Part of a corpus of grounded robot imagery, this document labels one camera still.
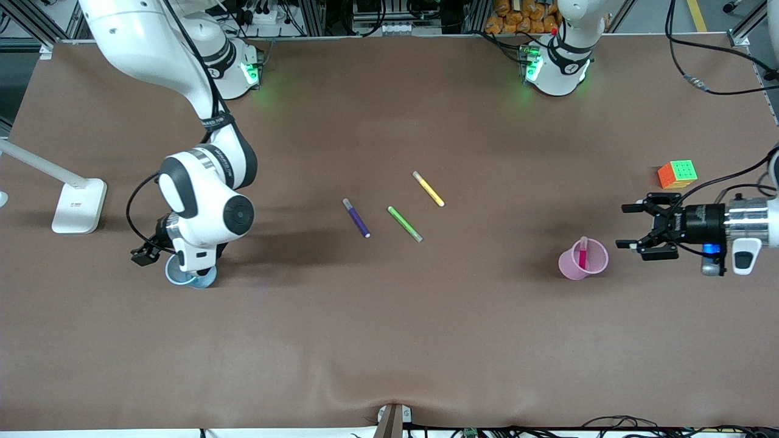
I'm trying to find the pile of orange bags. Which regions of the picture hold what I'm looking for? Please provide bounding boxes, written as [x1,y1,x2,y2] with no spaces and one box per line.
[485,0,559,35]

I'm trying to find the black cable bundle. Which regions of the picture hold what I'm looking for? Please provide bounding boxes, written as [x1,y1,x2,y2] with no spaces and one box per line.
[581,415,779,438]

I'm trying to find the metal bracket with brown bar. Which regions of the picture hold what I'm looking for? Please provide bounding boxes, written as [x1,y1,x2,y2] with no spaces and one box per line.
[374,403,413,438]

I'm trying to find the yellow marker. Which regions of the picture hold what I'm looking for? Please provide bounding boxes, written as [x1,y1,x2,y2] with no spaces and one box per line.
[412,170,445,208]

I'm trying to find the colourful puzzle cube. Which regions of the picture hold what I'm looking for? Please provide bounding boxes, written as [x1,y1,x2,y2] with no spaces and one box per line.
[657,159,699,190]

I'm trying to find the aluminium frame post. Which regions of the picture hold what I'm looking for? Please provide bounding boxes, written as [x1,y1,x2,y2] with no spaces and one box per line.
[727,0,769,47]

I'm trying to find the brown table cover sheet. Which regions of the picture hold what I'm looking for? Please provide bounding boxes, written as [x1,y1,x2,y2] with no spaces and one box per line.
[0,36,779,431]

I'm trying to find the white power strip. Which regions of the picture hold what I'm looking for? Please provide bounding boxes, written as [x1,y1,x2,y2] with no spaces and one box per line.
[239,0,303,38]

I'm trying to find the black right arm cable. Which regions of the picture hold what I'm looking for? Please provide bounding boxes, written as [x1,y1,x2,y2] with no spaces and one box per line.
[126,0,229,247]

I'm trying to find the pink mesh cup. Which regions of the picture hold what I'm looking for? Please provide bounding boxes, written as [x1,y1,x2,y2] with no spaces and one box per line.
[558,238,609,280]

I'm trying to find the purple marker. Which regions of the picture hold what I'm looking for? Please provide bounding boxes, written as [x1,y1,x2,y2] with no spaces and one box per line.
[342,198,372,238]

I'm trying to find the blue mesh cup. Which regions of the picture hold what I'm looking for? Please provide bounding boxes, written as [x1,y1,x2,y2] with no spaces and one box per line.
[164,254,218,290]

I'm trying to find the green marker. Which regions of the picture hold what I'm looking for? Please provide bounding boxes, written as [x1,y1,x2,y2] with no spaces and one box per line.
[388,206,424,243]

